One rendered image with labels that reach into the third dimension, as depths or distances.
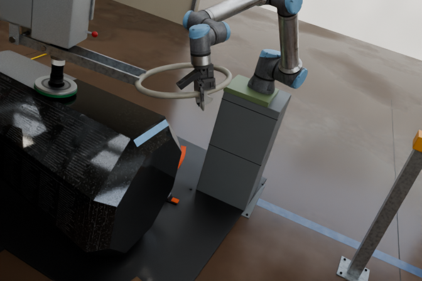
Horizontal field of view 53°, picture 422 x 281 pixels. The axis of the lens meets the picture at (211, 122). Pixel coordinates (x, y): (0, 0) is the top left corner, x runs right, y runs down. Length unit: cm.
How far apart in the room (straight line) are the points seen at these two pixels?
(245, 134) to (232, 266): 85
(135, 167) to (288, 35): 113
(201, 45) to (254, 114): 108
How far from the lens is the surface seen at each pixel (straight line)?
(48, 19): 219
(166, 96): 193
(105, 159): 210
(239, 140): 291
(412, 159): 264
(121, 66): 228
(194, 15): 201
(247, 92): 280
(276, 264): 290
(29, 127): 235
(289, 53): 260
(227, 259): 279
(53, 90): 235
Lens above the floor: 192
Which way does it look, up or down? 27 degrees down
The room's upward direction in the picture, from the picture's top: 16 degrees clockwise
